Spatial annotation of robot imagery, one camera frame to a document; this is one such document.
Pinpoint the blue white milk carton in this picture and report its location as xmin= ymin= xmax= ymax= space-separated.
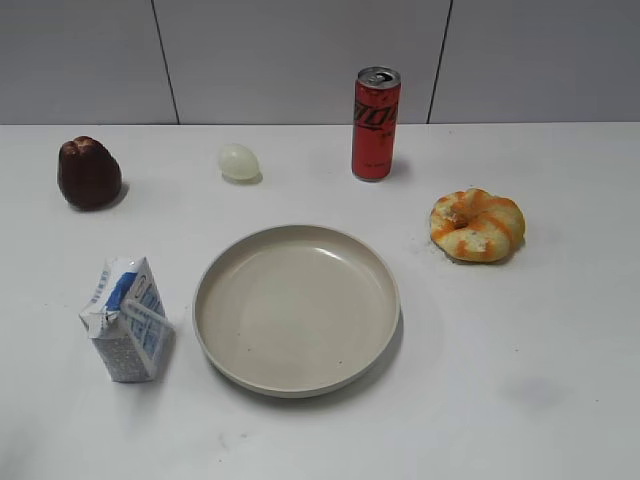
xmin=79 ymin=257 xmax=175 ymax=383

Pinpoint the beige round plate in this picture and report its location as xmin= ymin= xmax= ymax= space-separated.
xmin=192 ymin=225 xmax=401 ymax=399

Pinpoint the white egg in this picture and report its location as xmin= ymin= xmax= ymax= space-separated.
xmin=218 ymin=144 xmax=260 ymax=181

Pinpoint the orange glazed bread bun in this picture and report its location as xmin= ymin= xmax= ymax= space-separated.
xmin=429 ymin=188 xmax=526 ymax=263

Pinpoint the red soda can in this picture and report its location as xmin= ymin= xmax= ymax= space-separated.
xmin=351 ymin=66 xmax=401 ymax=182

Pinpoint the dark red wax apple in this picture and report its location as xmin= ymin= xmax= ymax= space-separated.
xmin=57 ymin=136 xmax=122 ymax=211

